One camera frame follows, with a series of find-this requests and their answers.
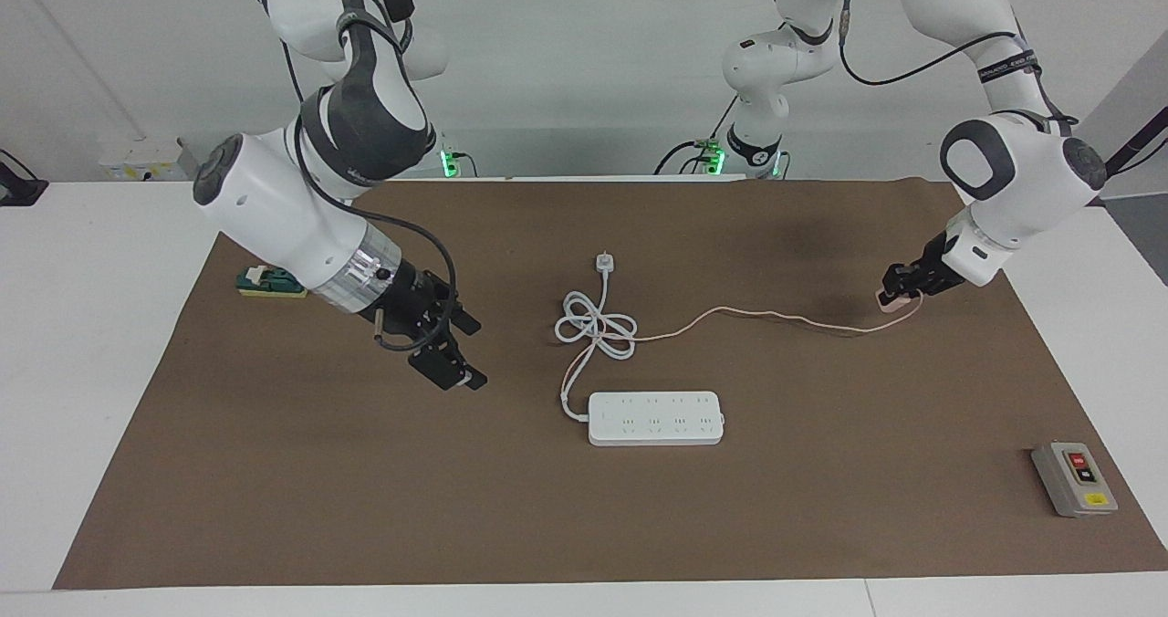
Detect brown table mat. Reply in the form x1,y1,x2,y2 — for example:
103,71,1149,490
52,177,1168,591

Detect white power strip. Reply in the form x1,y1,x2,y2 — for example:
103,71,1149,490
587,392,725,447

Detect black base cable bundle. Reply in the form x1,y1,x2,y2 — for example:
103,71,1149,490
653,95,738,176

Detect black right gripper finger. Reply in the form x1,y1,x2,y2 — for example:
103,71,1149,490
408,332,488,392
426,274,483,336

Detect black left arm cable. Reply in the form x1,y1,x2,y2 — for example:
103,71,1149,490
838,0,1079,136

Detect white box with yellow labels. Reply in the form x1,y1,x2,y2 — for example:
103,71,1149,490
98,137,189,183

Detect grey on-off switch box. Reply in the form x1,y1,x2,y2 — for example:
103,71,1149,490
1031,441,1120,518

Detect white power strip cord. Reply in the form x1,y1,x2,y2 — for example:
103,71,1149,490
554,252,638,422

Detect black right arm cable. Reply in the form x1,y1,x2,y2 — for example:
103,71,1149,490
290,113,458,354

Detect green block with white clip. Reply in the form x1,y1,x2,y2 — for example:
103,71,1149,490
235,266,309,299

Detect pink charging cable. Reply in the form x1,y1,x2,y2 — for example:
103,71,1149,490
559,292,925,408

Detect black clamp device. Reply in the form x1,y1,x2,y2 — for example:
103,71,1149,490
0,149,49,208

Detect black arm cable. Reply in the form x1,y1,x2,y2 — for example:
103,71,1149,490
290,113,458,354
838,0,1079,136

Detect black slanted pole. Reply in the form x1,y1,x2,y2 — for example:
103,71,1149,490
1102,104,1168,180

